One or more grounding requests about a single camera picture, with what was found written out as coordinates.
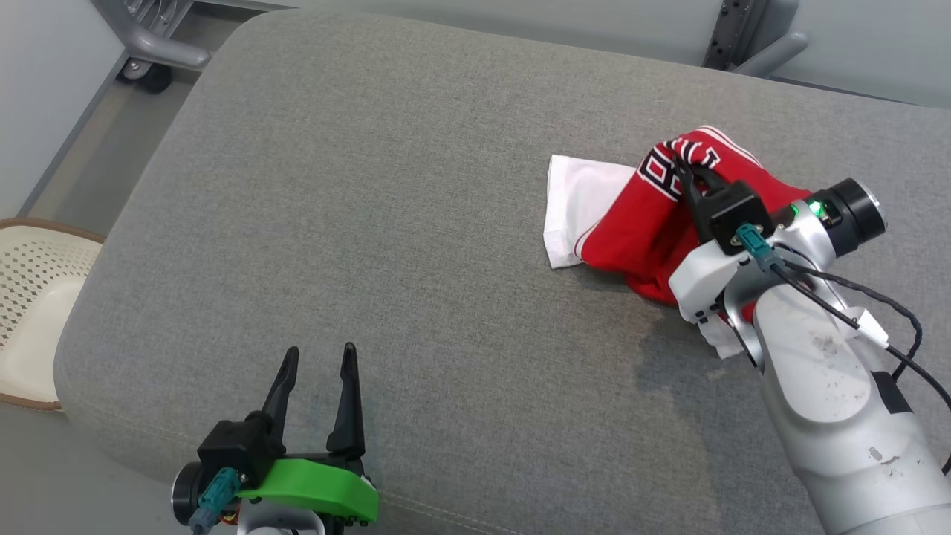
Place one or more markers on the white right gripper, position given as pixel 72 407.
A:
pixel 702 286

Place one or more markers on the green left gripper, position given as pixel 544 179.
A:
pixel 319 487

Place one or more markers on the red jersey with white sleeves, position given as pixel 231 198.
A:
pixel 631 223

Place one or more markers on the cream perforated laundry basket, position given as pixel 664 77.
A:
pixel 37 297

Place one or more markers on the grey wheeled stand base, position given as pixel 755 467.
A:
pixel 156 44

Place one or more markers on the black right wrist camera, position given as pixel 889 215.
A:
pixel 735 212

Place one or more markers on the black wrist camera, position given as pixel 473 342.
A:
pixel 735 212
pixel 238 446

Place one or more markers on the right wrist camera teal connector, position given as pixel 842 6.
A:
pixel 754 245

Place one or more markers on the wrist camera teal connector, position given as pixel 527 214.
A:
pixel 754 245
pixel 215 498

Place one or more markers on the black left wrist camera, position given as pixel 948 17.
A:
pixel 238 446

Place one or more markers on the left wrist camera teal connector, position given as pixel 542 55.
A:
pixel 215 498

